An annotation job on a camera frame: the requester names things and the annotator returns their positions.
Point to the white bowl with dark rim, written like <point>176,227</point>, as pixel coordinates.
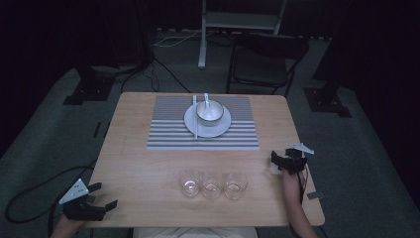
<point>214,119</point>

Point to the grey tape strip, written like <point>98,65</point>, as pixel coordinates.
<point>315,195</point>

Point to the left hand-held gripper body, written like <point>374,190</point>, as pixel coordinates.
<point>81,210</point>

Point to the black folding chair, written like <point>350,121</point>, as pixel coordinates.
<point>264,62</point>

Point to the white ceramic spoon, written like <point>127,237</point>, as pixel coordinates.
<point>207,105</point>

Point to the white metal stand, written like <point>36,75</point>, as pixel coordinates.
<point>237,20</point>

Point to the white round plate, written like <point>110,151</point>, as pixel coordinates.
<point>211,130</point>

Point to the clear drinking glass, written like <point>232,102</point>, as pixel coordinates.
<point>235,186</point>
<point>212,187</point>
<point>189,185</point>

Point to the black stand base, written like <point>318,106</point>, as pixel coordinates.
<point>89,89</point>
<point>327,99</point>

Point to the person's right hand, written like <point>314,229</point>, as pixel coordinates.
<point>290,183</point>

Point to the person's left hand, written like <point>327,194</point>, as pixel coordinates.
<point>64,228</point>

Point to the grey striped placemat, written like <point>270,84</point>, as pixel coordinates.
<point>171,132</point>

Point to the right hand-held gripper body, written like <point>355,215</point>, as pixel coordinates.
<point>294,161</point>

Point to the white chopstick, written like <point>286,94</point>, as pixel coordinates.
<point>194,119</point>

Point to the person's light clothing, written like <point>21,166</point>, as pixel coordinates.
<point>194,233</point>

